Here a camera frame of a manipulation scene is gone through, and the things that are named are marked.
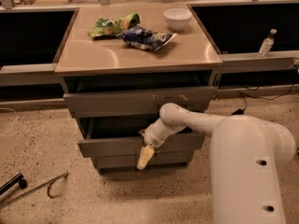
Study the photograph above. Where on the grey steel-top drawer cabinet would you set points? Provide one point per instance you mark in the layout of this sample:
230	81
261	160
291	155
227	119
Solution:
108	64

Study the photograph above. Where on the grey bottom drawer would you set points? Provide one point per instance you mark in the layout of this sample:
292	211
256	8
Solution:
162	158

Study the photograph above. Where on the metal hooked rod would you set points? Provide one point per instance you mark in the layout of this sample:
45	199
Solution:
47	185

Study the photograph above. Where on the white bowl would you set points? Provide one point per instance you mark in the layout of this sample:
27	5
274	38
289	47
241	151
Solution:
177	19

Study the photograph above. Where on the black caster leg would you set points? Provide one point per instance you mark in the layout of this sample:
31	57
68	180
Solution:
17	179

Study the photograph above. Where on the green chip bag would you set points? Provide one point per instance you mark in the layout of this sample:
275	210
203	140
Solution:
113	27

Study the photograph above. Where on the clear plastic water bottle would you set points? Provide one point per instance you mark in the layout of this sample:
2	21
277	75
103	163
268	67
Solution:
268	43

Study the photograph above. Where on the blue chip bag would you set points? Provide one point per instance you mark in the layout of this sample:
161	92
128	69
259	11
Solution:
141	38

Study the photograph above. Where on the black power adapter with cable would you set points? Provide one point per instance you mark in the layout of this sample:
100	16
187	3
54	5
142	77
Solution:
265	93

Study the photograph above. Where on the grey top drawer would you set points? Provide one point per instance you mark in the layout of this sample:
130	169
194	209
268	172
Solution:
137	102

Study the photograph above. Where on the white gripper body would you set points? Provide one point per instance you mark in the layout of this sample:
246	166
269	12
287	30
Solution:
152	137

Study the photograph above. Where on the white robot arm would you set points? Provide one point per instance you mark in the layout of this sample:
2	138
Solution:
245	153

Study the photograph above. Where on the grey drawer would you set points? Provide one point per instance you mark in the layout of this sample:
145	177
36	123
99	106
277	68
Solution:
162	158
107	138
137	102

